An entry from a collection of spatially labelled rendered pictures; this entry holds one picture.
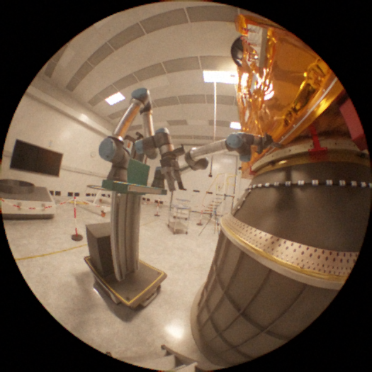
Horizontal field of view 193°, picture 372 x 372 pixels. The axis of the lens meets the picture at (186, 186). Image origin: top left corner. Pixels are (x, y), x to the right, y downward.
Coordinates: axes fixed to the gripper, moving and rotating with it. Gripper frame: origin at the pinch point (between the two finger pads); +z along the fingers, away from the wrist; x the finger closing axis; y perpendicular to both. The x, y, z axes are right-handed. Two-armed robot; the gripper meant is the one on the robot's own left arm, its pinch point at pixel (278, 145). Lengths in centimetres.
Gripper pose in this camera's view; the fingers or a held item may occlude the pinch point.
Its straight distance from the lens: 86.3
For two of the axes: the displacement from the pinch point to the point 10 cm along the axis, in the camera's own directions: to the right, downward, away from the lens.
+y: 1.4, -9.9, 0.6
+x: 2.5, 0.9, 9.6
